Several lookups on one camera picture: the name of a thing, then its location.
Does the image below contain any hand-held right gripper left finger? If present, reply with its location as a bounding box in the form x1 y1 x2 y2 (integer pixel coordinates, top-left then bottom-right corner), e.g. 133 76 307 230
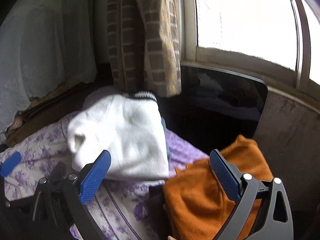
30 150 112 240

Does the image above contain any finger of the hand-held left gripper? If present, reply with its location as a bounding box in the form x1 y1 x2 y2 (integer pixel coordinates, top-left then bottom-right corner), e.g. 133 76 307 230
49 161 68 180
0 152 22 177

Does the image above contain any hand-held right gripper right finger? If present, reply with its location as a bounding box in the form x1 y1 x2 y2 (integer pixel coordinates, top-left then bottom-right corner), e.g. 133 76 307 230
209 149 294 240

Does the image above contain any white sweater with black stripes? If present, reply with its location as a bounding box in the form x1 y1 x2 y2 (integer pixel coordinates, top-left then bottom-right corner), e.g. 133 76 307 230
67 91 170 180

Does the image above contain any purple floral bedsheet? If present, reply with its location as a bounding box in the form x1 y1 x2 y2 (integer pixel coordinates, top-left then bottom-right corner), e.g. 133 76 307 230
0 85 210 240

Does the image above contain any orange knitted garment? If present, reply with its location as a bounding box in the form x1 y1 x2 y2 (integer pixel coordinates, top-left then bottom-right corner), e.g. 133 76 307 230
162 134 274 240

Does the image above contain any brown woven mat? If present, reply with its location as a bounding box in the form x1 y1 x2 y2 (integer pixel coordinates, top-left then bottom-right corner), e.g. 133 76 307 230
5 82 115 147

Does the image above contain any black garment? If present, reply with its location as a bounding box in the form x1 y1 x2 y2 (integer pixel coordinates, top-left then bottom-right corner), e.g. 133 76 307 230
148 185 167 230

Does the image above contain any black glossy panel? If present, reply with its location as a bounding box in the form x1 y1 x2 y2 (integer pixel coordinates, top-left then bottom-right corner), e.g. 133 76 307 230
160 64 268 155

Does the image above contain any blue-grey garment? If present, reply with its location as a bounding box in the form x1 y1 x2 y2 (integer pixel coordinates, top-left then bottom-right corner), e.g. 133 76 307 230
160 117 173 160

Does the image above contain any white lace cover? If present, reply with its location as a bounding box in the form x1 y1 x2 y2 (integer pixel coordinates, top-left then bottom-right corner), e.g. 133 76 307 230
0 0 98 133

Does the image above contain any brown checked curtain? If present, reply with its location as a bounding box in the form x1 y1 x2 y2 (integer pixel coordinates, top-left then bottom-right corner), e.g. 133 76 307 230
107 0 182 98

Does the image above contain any white framed window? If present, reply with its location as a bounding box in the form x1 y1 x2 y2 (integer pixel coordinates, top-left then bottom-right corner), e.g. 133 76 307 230
180 0 320 93

